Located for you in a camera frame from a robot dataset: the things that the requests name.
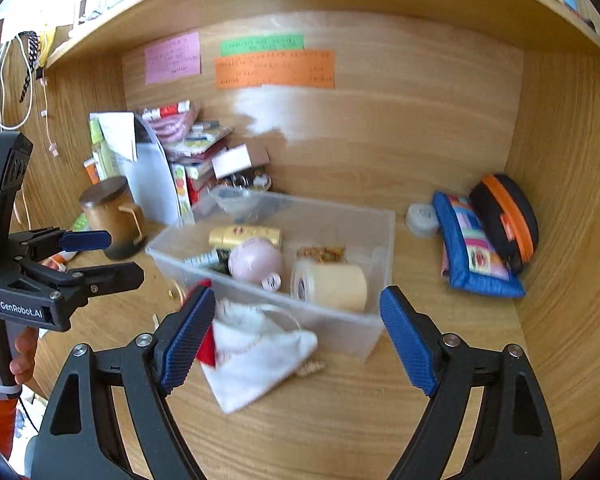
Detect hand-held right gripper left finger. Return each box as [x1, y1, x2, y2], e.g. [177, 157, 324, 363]
[30, 285, 217, 480]

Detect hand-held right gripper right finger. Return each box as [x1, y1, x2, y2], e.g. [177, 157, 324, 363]
[379, 285, 563, 480]

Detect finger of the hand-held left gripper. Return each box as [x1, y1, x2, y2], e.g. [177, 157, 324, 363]
[27, 261, 145, 295]
[11, 227, 113, 261]

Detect clear plastic storage bin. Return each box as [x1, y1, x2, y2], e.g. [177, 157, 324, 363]
[145, 189, 397, 363]

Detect white cloth pouch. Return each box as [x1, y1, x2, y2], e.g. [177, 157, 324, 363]
[207, 299, 326, 414]

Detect cream round container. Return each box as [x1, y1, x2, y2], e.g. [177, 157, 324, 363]
[290, 260, 368, 312]

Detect pink egg-shaped case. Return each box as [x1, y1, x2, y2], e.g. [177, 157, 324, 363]
[228, 238, 284, 281]

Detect yellow lotion bottle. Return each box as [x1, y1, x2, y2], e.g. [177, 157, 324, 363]
[208, 226, 283, 251]

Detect orange cord with brown pendant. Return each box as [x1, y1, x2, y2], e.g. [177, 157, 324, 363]
[297, 245, 348, 263]

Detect wooden desktop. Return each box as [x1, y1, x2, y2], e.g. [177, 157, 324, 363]
[30, 190, 531, 480]

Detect person's left hand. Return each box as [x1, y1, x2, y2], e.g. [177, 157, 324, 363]
[9, 327, 37, 386]

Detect orange green tube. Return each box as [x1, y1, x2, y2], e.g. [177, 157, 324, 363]
[47, 212, 90, 270]

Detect brown ceramic mug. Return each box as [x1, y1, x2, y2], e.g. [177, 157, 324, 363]
[79, 195, 147, 261]

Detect dark wooden mug lid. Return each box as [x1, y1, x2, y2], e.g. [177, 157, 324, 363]
[79, 176, 133, 209]

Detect white paper documents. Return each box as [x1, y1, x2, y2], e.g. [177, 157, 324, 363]
[130, 115, 181, 226]

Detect green spray bottle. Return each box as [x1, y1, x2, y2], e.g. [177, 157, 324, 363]
[89, 117, 112, 181]

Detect blue patchwork pouch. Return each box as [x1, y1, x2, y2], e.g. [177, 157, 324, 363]
[432, 191, 526, 300]

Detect fruit sticker sheet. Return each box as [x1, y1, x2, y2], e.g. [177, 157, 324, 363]
[172, 162, 193, 221]

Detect printed white paper sheet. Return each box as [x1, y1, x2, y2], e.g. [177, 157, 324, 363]
[97, 112, 138, 163]

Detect round grey tin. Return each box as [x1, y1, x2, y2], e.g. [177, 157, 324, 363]
[405, 203, 441, 238]

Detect red book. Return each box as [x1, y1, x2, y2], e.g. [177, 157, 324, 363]
[185, 160, 216, 206]

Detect black orange zipper case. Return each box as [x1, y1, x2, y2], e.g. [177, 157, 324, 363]
[469, 174, 539, 275]

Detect white cardboard box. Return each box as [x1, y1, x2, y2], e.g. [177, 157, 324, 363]
[211, 144, 270, 179]

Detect pink sticky note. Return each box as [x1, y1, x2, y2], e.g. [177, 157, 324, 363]
[145, 31, 202, 86]

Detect orange sticky note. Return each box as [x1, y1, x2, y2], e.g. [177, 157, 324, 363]
[215, 50, 336, 91]

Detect green sticky note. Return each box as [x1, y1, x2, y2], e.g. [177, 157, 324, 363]
[220, 34, 305, 57]

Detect white cord with pink plug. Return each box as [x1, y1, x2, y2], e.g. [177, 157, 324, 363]
[40, 77, 59, 158]

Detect hanging white cables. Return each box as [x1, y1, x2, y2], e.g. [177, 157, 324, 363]
[0, 35, 36, 131]

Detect black bead chain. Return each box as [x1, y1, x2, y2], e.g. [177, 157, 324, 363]
[19, 30, 44, 107]

